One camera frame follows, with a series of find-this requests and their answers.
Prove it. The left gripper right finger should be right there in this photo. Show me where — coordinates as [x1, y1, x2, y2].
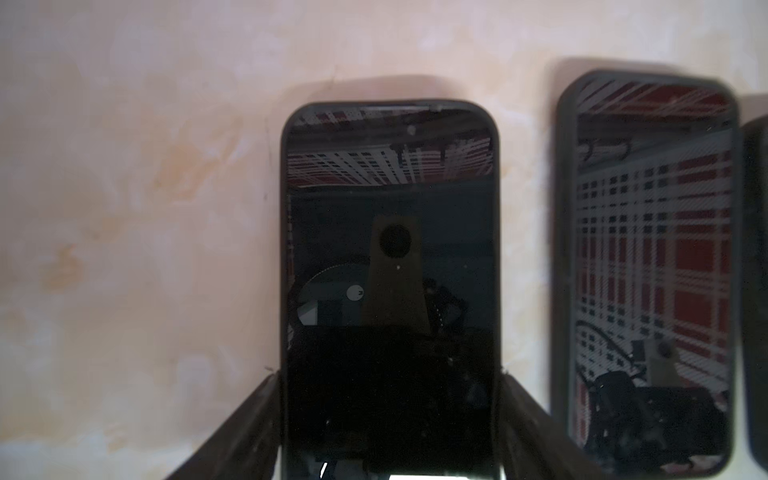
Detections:
[497, 373, 611, 480]

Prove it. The black phone case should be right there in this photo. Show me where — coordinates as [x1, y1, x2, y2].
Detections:
[279, 98, 502, 480]

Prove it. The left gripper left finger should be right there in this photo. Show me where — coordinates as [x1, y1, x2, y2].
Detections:
[168, 373, 281, 480]

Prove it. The black smartphone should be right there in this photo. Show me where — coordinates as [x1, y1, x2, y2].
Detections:
[284, 106, 498, 480]
[742, 116, 767, 468]
[550, 70, 741, 479]

